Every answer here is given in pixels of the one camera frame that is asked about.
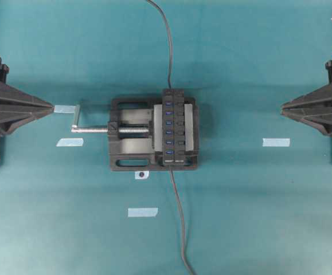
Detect blue tape bottom centre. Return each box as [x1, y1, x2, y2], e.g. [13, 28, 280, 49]
[128, 207, 158, 218]

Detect blue tape left lower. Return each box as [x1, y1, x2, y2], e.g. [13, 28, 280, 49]
[56, 138, 84, 147]

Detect blue tape near crank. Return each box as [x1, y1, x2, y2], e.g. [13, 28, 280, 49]
[54, 105, 76, 114]

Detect white sticker with dark dot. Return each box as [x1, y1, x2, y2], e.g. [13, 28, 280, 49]
[135, 171, 149, 180]

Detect black multiport USB hub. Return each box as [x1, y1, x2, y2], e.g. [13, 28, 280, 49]
[162, 89, 186, 166]

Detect black hub power cable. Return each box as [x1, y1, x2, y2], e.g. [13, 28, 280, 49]
[169, 169, 197, 275]

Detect blue tape right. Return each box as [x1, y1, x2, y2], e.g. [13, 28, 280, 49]
[262, 138, 291, 147]

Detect black bench vise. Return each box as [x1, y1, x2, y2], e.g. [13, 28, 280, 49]
[71, 95, 199, 171]

